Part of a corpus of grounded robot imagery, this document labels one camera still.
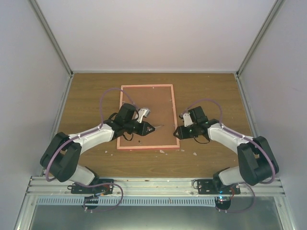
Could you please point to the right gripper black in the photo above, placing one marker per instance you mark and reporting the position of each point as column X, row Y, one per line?
column 182, row 134

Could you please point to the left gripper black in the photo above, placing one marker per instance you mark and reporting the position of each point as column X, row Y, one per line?
column 143, row 132

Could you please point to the pink picture frame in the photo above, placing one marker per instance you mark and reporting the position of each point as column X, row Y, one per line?
column 160, row 99

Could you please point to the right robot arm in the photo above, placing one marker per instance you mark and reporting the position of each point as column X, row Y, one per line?
column 256, row 161

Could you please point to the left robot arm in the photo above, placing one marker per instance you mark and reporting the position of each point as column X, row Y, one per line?
column 61, row 158

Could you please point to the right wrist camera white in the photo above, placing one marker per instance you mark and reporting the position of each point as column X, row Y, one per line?
column 186, row 119

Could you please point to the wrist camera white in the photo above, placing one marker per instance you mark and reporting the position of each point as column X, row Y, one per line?
column 142, row 113
column 186, row 119

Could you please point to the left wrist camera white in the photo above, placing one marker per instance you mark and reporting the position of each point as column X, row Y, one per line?
column 142, row 113

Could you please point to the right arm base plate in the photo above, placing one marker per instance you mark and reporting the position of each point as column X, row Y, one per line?
column 207, row 187

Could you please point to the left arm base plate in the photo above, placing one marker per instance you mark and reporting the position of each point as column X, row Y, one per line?
column 102, row 189

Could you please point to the aluminium front rail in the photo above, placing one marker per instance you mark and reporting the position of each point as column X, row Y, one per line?
column 173, row 187

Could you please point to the grey slotted cable duct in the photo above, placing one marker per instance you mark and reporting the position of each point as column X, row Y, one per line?
column 128, row 201

